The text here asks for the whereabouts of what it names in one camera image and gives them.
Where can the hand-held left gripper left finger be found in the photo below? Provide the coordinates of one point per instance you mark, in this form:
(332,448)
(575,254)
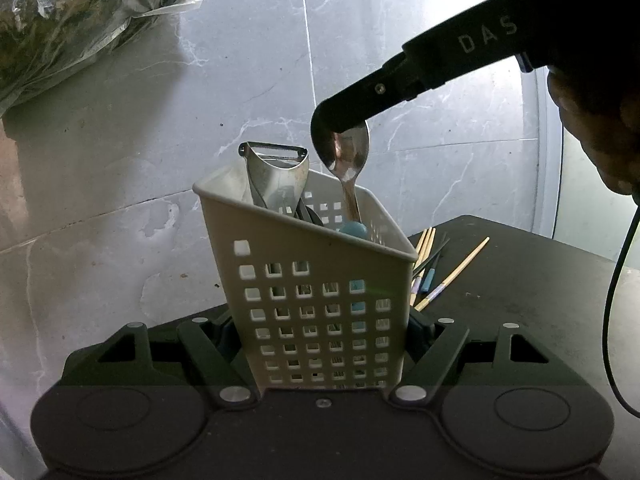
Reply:
(226,337)

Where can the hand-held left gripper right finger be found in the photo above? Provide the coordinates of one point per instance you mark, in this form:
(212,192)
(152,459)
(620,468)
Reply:
(419,332)

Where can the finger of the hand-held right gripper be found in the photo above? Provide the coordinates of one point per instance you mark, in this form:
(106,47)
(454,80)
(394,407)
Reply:
(360,95)

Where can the large steel spoon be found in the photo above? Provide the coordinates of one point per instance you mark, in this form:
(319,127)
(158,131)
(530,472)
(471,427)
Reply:
(347,155)

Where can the wooden chopstick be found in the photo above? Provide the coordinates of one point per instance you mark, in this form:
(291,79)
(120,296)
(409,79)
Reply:
(460,266)
(419,260)
(431,242)

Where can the white perforated utensil holder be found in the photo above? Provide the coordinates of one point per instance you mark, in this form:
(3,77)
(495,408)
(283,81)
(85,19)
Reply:
(300,320)

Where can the dark chopstick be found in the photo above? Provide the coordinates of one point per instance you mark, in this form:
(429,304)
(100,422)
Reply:
(435,256)

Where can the person's right hand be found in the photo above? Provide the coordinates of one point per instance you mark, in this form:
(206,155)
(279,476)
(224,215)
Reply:
(600,120)

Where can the plastic bag of dried greens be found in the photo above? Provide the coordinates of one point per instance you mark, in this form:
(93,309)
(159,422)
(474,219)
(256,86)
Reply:
(75,25)

